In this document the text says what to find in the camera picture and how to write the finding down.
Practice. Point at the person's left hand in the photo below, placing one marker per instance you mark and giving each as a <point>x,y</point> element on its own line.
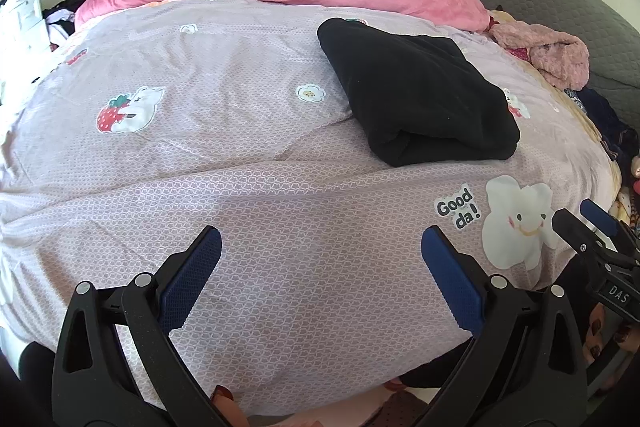
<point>227,407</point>

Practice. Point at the lilac printed bed cover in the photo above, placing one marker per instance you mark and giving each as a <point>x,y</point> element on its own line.
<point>250,157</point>

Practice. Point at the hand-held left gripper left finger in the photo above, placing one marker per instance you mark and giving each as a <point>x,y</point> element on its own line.
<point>192,277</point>

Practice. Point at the person's right hand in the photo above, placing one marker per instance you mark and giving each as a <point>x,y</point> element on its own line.
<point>615,357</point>

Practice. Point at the white drawer unit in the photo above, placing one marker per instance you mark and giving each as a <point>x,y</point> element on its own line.
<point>22,22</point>

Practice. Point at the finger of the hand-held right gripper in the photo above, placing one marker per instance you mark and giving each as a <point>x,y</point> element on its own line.
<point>575,227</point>
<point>600,217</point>

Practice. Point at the dark blue garment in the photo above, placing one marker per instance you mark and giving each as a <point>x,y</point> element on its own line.
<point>605,117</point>

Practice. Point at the pink fluffy garment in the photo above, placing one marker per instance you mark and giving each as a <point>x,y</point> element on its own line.
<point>555,52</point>

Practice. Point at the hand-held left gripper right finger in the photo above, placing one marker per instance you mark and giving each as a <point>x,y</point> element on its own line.
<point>452,282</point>

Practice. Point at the black sweater with orange cuffs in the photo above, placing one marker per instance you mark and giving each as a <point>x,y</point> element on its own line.
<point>415,97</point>

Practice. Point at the red patterned garment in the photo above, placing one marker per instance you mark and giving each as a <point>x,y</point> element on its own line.
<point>520,55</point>

